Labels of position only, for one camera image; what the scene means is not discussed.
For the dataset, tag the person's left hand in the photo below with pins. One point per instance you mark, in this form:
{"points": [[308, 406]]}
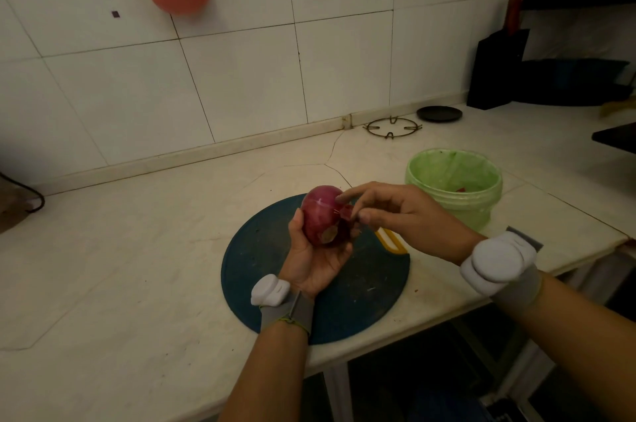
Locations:
{"points": [[310, 267]]}

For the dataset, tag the person's right hand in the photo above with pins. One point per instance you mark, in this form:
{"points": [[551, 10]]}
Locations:
{"points": [[422, 218]]}

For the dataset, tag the person's right thumb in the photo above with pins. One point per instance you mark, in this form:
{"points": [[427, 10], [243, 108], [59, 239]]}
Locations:
{"points": [[375, 219]]}

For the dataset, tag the person's left thumb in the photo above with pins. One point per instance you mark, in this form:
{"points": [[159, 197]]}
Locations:
{"points": [[296, 228]]}

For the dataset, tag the red onion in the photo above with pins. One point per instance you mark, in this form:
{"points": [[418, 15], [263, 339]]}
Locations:
{"points": [[320, 213]]}

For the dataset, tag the red onion peel piece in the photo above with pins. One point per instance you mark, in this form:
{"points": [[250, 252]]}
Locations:
{"points": [[347, 212]]}

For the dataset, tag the person's left forearm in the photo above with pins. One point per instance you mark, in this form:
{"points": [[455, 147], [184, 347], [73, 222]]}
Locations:
{"points": [[271, 377]]}

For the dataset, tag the person's right forearm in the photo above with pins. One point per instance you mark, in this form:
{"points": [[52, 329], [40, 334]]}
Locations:
{"points": [[581, 342]]}

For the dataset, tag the round dark blue cutting board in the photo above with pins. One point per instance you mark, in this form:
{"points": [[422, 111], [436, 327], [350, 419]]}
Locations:
{"points": [[367, 287]]}

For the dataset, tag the white left wrist tracker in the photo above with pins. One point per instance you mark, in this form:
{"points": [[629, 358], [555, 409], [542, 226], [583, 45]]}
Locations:
{"points": [[278, 300]]}

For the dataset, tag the white wrist tracker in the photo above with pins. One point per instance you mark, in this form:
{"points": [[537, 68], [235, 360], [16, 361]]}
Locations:
{"points": [[278, 300], [502, 262]]}

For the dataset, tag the green plastic bucket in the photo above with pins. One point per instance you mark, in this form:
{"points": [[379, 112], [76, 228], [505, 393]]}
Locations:
{"points": [[464, 208]]}

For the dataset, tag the small black plate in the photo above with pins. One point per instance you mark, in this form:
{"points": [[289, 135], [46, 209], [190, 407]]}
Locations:
{"points": [[439, 113]]}

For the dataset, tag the white right wrist tracker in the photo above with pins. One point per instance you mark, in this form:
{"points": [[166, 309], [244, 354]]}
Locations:
{"points": [[502, 262]]}

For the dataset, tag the white table leg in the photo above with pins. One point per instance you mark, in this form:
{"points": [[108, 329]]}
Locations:
{"points": [[339, 394]]}

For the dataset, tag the dark blue tray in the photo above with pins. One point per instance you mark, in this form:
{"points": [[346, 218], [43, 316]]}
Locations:
{"points": [[571, 84]]}

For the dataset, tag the black stove edge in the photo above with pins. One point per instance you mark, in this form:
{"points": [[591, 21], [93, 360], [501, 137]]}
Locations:
{"points": [[618, 138]]}

